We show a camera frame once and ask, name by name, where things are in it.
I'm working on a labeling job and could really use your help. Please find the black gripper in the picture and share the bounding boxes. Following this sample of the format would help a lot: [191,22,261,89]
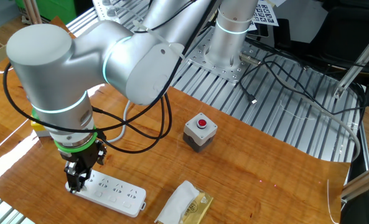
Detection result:
[58,139,108,194]

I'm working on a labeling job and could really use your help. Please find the white four-socket power strip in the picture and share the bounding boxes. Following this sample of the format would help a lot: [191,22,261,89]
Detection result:
[65,169,147,218]

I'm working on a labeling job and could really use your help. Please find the white power strip with plugs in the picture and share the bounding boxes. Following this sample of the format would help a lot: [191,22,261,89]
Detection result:
[92,0,132,28]

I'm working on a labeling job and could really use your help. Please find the green button yellow box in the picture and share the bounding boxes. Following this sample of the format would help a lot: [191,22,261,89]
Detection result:
[30,116,53,138]

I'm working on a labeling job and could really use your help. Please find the gold tissue pack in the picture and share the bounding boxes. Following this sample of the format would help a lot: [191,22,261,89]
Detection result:
[154,180,214,224]

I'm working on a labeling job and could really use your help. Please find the red button grey box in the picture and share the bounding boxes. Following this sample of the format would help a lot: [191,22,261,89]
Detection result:
[182,112,218,153]

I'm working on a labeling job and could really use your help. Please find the wood-grain table mat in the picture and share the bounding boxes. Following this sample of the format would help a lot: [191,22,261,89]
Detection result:
[0,16,350,224]

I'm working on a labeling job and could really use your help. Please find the wooden stick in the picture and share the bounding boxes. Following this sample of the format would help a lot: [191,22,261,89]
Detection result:
[22,0,39,35]
[30,0,45,31]

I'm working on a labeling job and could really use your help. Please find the fiducial marker sheet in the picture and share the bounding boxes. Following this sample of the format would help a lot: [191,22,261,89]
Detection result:
[248,0,280,32]

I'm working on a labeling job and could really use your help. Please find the black bulky equipment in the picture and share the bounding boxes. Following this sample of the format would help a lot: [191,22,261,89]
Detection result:
[274,0,369,90]

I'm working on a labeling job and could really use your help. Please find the grey power strip cable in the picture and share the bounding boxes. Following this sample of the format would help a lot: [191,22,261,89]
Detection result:
[106,99,132,144]

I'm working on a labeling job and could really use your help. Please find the black robot arm cables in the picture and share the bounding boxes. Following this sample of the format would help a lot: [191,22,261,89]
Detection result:
[2,0,222,155]

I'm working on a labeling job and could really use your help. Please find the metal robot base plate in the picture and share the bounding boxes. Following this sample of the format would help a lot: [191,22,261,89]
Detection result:
[185,26,259,84]

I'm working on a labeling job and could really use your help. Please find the black USB cable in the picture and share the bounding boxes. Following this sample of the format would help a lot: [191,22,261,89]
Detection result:
[238,60,277,105]

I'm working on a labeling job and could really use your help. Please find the thin black cable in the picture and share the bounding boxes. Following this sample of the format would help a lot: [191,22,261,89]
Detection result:
[261,60,367,116]

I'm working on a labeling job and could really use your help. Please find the thick grey cable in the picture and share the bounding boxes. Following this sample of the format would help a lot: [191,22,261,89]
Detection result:
[240,52,362,162]

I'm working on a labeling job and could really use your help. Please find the aluminium frame bar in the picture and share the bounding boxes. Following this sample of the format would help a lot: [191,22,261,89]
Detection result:
[332,24,369,100]
[339,161,369,203]

